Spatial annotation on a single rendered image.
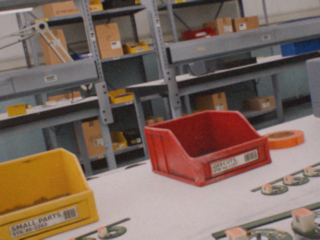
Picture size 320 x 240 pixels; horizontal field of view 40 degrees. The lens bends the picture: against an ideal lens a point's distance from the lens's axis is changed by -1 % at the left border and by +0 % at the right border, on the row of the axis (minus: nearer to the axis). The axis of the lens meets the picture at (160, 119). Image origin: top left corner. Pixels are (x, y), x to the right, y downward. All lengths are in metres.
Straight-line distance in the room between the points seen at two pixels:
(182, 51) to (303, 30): 0.96
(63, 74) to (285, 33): 1.53
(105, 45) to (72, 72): 1.90
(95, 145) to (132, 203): 3.83
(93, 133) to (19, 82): 1.95
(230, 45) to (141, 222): 2.53
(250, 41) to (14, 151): 2.60
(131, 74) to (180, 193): 4.40
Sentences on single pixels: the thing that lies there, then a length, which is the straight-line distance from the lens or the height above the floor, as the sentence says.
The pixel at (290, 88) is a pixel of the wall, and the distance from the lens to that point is 5.99.
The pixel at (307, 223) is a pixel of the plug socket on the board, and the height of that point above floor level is 0.82.
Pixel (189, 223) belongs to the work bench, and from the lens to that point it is 0.38.
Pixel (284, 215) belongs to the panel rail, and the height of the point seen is 0.81.
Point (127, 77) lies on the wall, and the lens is 4.83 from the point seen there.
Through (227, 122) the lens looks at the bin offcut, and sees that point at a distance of 0.57.
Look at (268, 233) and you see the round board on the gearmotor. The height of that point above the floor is 0.81.
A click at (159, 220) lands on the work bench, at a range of 0.40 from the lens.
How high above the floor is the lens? 0.89
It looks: 7 degrees down
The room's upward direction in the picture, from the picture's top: 11 degrees counter-clockwise
